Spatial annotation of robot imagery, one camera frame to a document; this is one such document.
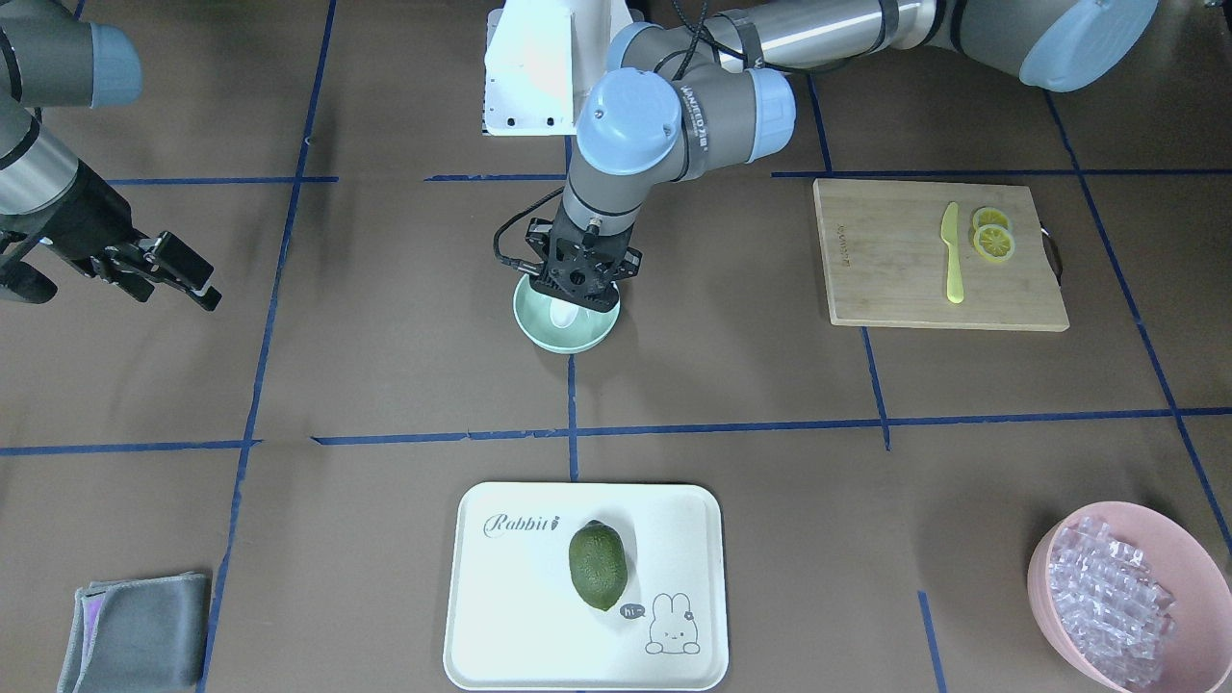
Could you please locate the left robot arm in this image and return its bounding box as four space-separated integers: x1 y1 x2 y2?
494 1 1158 313

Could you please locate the white mounting post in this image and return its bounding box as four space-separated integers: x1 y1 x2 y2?
480 1 644 137

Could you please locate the cream rabbit tray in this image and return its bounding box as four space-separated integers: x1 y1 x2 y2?
444 482 731 692

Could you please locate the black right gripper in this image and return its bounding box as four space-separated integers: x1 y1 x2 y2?
91 231 221 312

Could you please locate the pink bowl with ice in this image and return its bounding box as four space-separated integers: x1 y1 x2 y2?
1027 501 1231 692

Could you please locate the green avocado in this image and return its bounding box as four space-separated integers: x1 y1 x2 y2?
568 519 630 612

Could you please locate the lemon slice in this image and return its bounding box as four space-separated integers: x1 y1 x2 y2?
971 206 1014 232
972 223 1016 263

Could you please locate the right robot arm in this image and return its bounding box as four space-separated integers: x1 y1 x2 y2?
1 1 221 311

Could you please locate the yellow plastic knife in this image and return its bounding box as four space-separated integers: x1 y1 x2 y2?
938 201 966 305

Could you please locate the white plastic spoon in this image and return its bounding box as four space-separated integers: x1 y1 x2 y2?
549 298 582 330

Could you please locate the light green bowl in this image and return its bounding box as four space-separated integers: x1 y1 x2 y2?
513 275 621 354

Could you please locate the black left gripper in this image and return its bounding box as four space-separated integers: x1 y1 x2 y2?
526 217 642 313

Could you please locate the grey folded cloth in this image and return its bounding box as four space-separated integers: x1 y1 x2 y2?
55 572 209 692

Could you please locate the wooden cutting board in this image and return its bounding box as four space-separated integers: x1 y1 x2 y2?
813 179 1069 332

